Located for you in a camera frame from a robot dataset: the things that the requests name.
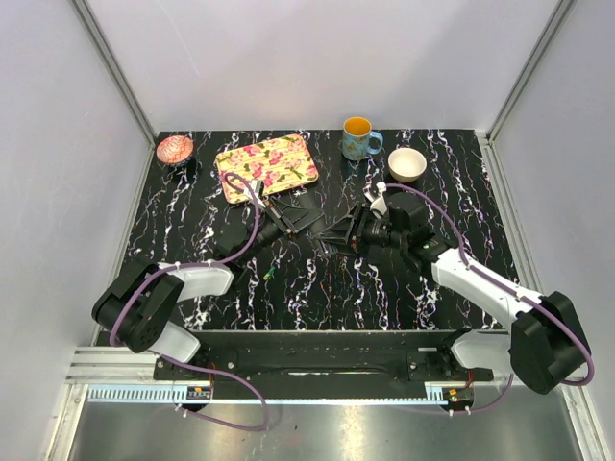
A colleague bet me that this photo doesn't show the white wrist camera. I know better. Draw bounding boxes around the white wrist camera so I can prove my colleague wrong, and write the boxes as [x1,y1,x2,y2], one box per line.
[364,182,388,218]
[243,180,265,209]

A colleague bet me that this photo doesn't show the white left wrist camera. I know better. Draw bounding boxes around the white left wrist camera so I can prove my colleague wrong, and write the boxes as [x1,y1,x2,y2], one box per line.
[243,180,265,209]

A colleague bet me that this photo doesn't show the slotted aluminium cable duct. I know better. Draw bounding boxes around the slotted aluminium cable duct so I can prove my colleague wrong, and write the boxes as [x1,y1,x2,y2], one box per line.
[87,376,474,406]

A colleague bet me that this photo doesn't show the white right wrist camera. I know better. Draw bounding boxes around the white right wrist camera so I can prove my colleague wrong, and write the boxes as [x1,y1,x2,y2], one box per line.
[364,182,388,218]

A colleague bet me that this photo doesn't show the black remote control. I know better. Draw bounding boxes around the black remote control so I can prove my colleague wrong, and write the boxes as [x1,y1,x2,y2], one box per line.
[316,240,338,257]

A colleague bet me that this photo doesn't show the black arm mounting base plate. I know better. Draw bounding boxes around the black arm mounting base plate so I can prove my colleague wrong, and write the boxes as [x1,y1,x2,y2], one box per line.
[153,329,496,400]

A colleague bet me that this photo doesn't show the floral rectangular tray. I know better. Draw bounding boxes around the floral rectangular tray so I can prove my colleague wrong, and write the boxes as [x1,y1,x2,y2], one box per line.
[215,133,319,195]

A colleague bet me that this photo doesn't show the green yellow AAA battery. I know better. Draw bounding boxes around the green yellow AAA battery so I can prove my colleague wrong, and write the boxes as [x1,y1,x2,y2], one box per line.
[263,267,276,281]

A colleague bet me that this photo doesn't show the blue mug yellow inside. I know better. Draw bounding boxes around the blue mug yellow inside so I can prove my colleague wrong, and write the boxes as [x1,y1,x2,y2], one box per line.
[341,116,383,161]

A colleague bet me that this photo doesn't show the cream white bowl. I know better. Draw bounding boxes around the cream white bowl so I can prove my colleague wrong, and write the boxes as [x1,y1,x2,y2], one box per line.
[387,147,427,183]

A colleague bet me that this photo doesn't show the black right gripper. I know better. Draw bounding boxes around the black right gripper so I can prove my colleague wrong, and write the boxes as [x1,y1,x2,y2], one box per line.
[316,202,407,260]

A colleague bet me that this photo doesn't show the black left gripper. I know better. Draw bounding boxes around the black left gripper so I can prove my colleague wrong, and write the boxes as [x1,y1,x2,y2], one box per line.
[239,197,324,264]

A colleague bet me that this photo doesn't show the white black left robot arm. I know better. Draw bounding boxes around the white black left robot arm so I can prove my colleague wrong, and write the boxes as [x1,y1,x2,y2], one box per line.
[91,197,324,380]

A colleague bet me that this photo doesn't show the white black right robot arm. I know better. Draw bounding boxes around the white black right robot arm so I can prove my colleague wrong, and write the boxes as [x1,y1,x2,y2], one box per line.
[317,184,595,395]

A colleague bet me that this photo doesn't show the red patterned bowl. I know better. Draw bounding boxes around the red patterned bowl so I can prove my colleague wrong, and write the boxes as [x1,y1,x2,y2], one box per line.
[156,134,194,166]

